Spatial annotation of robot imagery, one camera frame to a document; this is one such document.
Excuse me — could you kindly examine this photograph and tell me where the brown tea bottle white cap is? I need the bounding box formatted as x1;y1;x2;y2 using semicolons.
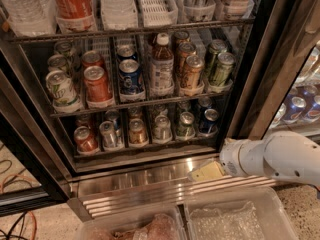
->
150;33;174;89

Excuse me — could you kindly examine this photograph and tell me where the red can bottom shelf front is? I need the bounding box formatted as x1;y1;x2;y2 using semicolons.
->
74;126;98;152

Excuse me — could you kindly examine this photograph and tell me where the white green 7up can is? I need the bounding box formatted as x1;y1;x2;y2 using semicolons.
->
46;70;78;106

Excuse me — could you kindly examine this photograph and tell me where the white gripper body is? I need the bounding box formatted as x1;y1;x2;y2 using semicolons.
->
219;138;248;177

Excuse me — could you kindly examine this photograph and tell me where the orange can bottom shelf front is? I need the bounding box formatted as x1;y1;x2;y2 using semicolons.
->
129;119;147;144

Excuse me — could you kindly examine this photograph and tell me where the clear water bottle top shelf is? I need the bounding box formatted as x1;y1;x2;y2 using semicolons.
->
0;0;56;37

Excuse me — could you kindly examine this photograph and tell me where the red soda can middle front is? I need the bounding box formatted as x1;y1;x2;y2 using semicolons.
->
84;66;113;102

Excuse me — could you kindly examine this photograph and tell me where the green can bottom shelf front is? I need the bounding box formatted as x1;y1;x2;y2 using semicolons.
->
176;112;195;139

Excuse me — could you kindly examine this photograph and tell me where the red coca cola bottle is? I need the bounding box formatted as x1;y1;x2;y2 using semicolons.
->
55;0;92;19

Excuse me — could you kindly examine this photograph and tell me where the green can middle rear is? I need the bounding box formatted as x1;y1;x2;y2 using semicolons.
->
204;39;228;76

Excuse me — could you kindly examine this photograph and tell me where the silver blue can bottom front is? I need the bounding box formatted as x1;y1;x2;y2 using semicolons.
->
99;121;117;148

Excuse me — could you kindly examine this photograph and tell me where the blue pepsi can middle front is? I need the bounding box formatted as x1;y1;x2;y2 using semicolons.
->
119;59;144;95

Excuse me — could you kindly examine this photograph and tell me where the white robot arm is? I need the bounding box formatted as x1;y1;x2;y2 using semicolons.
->
188;131;320;187

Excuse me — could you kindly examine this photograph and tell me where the silver can bottom shelf front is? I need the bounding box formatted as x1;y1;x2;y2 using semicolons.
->
153;115;172;140

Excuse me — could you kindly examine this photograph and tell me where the red soda can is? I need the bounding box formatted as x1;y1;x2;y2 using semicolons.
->
81;50;105;68
84;66;113;102

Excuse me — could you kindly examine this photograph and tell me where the blue pepsi can middle rear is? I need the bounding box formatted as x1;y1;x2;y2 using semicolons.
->
117;45;138;62

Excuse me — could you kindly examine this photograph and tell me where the closed glass fridge door right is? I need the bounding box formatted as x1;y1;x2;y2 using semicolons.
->
227;0;320;139

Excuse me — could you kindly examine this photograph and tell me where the orange brown can middle front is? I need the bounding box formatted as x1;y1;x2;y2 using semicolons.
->
181;55;204;89

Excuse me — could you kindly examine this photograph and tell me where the blue pepsi can bottom shelf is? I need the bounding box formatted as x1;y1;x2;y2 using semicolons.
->
199;108;219;134

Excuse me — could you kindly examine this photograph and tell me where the clear plastic bin right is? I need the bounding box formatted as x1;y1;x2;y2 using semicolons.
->
184;187;299;240

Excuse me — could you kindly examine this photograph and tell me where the green can middle front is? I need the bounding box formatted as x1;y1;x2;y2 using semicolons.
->
209;52;236;86

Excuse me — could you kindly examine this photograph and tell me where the open fridge door left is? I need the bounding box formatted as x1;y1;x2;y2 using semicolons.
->
0;54;70;217

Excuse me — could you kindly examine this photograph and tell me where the red soda can middle rear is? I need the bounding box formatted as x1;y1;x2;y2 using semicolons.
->
81;50;105;68

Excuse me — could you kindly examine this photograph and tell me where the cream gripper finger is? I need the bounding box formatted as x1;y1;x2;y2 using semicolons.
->
188;161;225;182

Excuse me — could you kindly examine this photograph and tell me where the white plastic shelf tray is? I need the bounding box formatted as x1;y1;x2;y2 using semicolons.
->
138;0;178;27

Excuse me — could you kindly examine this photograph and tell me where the orange cable on floor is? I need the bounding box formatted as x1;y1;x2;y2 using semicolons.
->
0;173;40;240

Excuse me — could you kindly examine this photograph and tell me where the clear plastic bin left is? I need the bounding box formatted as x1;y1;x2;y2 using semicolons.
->
72;204;187;240

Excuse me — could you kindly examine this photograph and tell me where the clear plastic bin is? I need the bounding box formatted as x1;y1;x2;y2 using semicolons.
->
184;187;299;240
72;204;187;240

